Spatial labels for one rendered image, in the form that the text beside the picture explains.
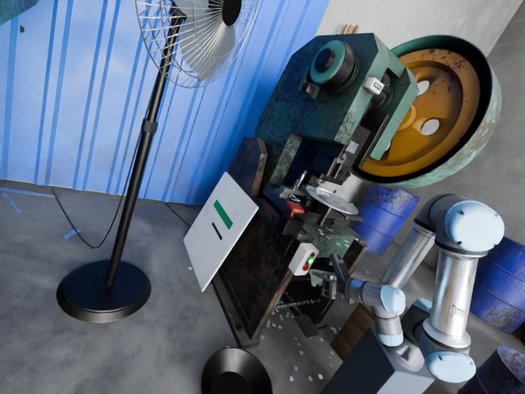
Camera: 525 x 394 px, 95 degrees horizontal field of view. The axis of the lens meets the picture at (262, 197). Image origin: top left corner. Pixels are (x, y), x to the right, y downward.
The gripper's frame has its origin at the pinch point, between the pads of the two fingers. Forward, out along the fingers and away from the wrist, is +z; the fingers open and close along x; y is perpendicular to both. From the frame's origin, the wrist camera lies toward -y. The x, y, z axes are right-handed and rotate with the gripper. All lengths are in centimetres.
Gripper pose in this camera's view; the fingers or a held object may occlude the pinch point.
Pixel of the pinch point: (310, 270)
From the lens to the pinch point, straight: 106.4
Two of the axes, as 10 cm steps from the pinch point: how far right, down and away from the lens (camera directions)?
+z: -6.0, 0.3, 8.0
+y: -1.0, 9.9, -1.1
